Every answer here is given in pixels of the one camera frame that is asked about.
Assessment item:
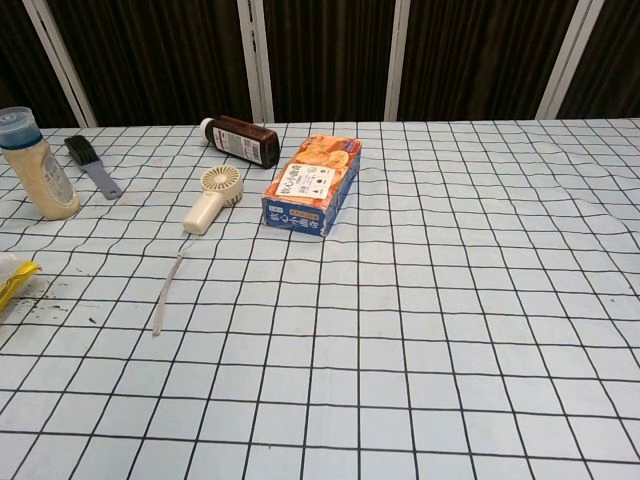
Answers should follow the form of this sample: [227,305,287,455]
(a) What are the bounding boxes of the yellow and white snack package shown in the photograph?
[0,252,40,309]

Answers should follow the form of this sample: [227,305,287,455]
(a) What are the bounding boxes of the clear plastic strap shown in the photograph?
[151,239,194,337]

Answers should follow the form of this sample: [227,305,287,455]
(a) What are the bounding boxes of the orange and blue snack box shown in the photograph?
[260,132,363,238]

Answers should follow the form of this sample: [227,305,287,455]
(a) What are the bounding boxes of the seasoning bottle with blue cap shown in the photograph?
[0,106,81,222]

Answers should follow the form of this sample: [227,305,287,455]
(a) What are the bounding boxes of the small cream handheld fan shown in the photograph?
[181,165,245,235]

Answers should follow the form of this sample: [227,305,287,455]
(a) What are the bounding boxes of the white metal frame post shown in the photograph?
[235,0,275,124]
[22,0,97,127]
[384,0,420,122]
[537,0,597,120]

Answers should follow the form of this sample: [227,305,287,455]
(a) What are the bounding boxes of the brown bottle with white cap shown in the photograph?
[199,115,281,170]

